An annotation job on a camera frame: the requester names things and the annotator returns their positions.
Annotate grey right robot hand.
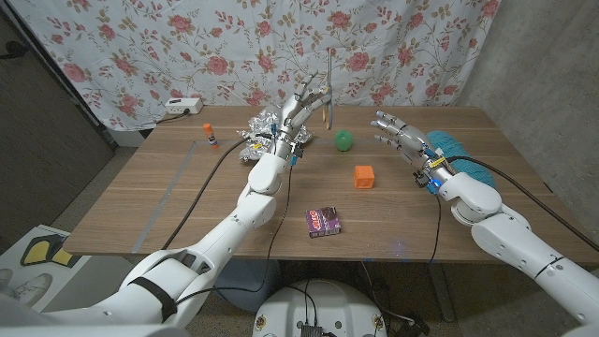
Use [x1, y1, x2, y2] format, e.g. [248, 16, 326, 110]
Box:
[370, 110, 453, 188]

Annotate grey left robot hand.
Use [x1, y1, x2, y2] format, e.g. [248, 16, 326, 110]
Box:
[269, 69, 334, 158]

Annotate grey scissors with orange handles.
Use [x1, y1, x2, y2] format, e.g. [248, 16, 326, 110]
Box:
[320, 46, 335, 131]

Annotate crumpled aluminum foil sheet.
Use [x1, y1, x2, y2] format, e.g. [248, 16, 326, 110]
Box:
[238, 108, 314, 163]

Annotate orange cube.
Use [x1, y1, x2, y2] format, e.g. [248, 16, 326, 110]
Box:
[353, 164, 376, 190]

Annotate purple box of matches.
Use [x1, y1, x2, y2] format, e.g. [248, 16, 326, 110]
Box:
[305, 206, 343, 240]

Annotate teal yarn skein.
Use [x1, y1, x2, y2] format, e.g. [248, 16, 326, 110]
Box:
[425, 129, 497, 188]

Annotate green toy apple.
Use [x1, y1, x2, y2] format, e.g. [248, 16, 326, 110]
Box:
[333, 129, 355, 153]

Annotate glue stick with orange cap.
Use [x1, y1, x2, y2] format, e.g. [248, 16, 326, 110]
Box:
[202, 123, 220, 150]

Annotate floral print backdrop cloth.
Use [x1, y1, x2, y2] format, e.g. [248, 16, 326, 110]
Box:
[8, 0, 502, 132]

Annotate white power strip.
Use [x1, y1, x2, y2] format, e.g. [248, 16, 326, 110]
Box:
[164, 96, 204, 116]

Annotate grey table leg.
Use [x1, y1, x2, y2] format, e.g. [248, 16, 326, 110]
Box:
[425, 262, 456, 323]

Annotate blue-grey stool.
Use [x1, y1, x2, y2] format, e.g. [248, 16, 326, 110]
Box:
[212, 258, 282, 314]

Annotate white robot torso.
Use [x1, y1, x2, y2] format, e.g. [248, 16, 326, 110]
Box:
[252, 279, 388, 337]

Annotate white floor board yellow marks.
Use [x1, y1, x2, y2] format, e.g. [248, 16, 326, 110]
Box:
[0, 224, 135, 313]

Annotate white sneaker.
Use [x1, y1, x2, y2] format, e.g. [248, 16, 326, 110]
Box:
[0, 268, 14, 300]
[12, 272, 53, 309]

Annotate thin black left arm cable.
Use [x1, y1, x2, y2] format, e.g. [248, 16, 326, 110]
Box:
[175, 161, 295, 308]

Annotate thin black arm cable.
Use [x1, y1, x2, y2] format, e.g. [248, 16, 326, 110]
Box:
[175, 161, 295, 308]
[428, 191, 444, 266]

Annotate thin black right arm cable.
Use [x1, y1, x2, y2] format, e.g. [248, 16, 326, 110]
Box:
[428, 191, 444, 266]

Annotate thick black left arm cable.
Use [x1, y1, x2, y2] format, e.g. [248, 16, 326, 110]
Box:
[161, 133, 275, 252]

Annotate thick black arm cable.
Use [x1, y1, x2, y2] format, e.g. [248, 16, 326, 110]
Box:
[446, 154, 599, 254]
[161, 133, 275, 252]

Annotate black power strip cord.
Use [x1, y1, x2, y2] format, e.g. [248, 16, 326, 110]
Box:
[155, 108, 192, 125]

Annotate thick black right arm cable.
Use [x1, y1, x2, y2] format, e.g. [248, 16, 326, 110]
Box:
[446, 154, 599, 254]

